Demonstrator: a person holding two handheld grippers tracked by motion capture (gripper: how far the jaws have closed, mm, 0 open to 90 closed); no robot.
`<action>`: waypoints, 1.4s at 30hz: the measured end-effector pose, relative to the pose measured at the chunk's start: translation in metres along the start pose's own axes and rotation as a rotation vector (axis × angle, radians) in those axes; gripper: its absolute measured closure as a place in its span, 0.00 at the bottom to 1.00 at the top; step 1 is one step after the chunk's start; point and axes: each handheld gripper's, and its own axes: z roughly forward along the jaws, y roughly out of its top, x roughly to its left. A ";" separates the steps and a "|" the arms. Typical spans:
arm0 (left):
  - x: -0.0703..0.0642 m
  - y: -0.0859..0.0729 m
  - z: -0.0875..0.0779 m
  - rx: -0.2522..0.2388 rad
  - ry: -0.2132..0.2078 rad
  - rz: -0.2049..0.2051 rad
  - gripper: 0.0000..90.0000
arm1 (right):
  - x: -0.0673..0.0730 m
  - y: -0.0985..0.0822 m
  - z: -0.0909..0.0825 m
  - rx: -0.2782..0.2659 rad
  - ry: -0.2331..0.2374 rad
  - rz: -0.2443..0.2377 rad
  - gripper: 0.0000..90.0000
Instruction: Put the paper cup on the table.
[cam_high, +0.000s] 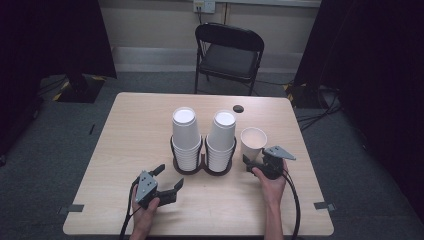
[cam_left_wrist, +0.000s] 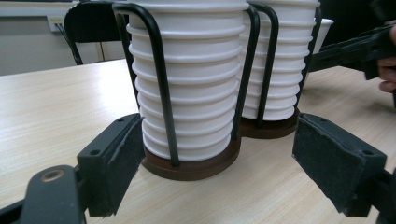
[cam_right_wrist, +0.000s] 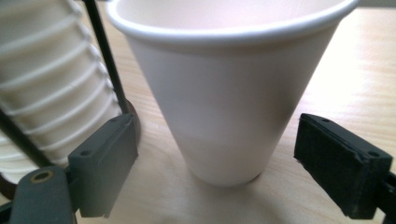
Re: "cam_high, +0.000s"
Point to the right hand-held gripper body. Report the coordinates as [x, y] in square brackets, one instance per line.
[275, 163]

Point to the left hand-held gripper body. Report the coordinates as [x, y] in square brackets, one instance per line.
[146, 188]

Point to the single white paper cup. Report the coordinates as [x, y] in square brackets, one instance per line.
[252, 141]

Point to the stack of white paper cups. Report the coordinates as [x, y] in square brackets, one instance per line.
[220, 146]
[185, 140]

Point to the person's right hand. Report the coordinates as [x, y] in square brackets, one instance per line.
[271, 190]

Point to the person's left hand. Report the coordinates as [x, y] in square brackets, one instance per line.
[144, 216]

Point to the black round table grommet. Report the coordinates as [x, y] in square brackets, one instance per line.
[238, 108]

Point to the grey floor tape strip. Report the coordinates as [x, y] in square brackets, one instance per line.
[74, 208]
[324, 206]

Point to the black stand base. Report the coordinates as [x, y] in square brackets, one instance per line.
[80, 89]
[301, 96]

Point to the small dark floor tape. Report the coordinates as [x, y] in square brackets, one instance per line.
[92, 129]

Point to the black folding chair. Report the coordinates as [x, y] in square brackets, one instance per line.
[229, 58]

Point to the black curtain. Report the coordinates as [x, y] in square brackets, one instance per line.
[376, 66]
[50, 40]

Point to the white wall socket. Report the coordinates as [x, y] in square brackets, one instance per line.
[204, 5]

